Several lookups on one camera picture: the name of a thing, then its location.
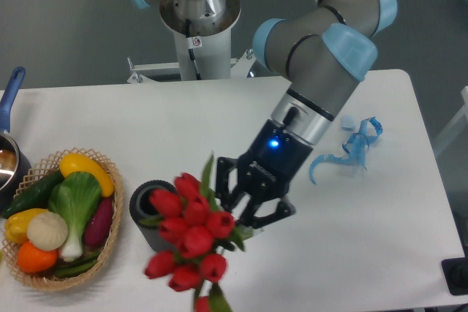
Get small blue cap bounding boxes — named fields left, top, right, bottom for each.
left=341, top=115, right=356, bottom=132

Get yellow bell pepper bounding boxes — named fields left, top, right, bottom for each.
left=4, top=208, right=48, bottom=245

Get purple eggplant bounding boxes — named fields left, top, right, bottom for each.
left=84, top=198, right=113, bottom=247

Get orange fruit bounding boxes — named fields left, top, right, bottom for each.
left=17, top=242, right=58, bottom=273

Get yellow squash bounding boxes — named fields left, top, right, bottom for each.
left=59, top=153, right=115, bottom=197

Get blue handled saucepan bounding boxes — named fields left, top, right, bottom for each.
left=1, top=66, right=31, bottom=212

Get blue plastic tape strip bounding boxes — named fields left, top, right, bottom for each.
left=309, top=116, right=383, bottom=184

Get green cucumber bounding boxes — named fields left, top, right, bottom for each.
left=1, top=170, right=64, bottom=219

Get black device at edge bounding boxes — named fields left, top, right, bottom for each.
left=441, top=257, right=467, bottom=296

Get dark grey ribbed vase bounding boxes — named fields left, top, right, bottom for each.
left=129, top=180, right=177, bottom=252

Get green bok choy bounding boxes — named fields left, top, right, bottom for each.
left=48, top=172, right=102, bottom=262

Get woven wicker basket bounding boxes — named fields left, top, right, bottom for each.
left=2, top=148, right=124, bottom=292

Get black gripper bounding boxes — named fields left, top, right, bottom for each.
left=215, top=120, right=312, bottom=228

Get green bean pods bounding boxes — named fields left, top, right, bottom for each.
left=53, top=251, right=101, bottom=279

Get white garlic bulb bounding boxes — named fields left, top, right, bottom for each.
left=26, top=211, right=68, bottom=251

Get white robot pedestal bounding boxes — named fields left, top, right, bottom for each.
left=127, top=0, right=257, bottom=83

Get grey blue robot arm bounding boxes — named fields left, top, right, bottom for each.
left=133, top=0, right=397, bottom=229

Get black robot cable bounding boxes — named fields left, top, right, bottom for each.
left=184, top=18, right=203, bottom=81

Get red tulip bouquet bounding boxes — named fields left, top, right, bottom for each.
left=140, top=156, right=254, bottom=311

